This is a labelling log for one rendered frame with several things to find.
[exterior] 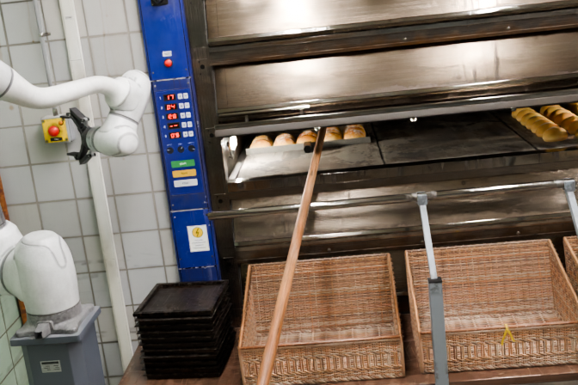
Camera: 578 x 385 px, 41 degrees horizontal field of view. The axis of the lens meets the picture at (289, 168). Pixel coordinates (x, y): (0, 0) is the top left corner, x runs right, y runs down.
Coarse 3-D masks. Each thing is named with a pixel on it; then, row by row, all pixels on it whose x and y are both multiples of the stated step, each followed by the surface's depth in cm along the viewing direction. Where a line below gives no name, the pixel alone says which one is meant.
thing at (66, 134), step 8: (40, 120) 290; (48, 120) 289; (56, 120) 289; (64, 120) 289; (72, 120) 296; (48, 128) 290; (64, 128) 290; (72, 128) 295; (48, 136) 291; (56, 136) 291; (64, 136) 290; (72, 136) 294
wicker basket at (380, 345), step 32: (352, 256) 300; (384, 256) 299; (256, 288) 303; (320, 288) 301; (352, 288) 300; (384, 288) 299; (256, 320) 303; (288, 320) 302; (320, 320) 301; (352, 320) 300; (384, 320) 299; (256, 352) 262; (288, 352) 261; (320, 352) 260; (352, 352) 260; (384, 352) 259; (288, 384) 263
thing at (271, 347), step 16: (320, 128) 313; (320, 144) 298; (304, 192) 263; (304, 208) 253; (304, 224) 246; (288, 256) 228; (288, 272) 219; (288, 288) 213; (272, 320) 201; (272, 336) 194; (272, 352) 188; (272, 368) 185; (256, 384) 179
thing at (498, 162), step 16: (432, 160) 299; (448, 160) 296; (464, 160) 294; (480, 160) 293; (496, 160) 293; (512, 160) 292; (528, 160) 292; (544, 160) 292; (560, 160) 292; (256, 176) 304; (272, 176) 301; (288, 176) 299; (304, 176) 298; (320, 176) 297; (336, 176) 297; (352, 176) 297; (368, 176) 296; (384, 176) 296
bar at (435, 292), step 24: (432, 192) 259; (456, 192) 258; (480, 192) 258; (504, 192) 258; (216, 216) 263; (240, 216) 263; (576, 216) 250; (432, 264) 247; (432, 288) 242; (432, 312) 244; (432, 336) 248
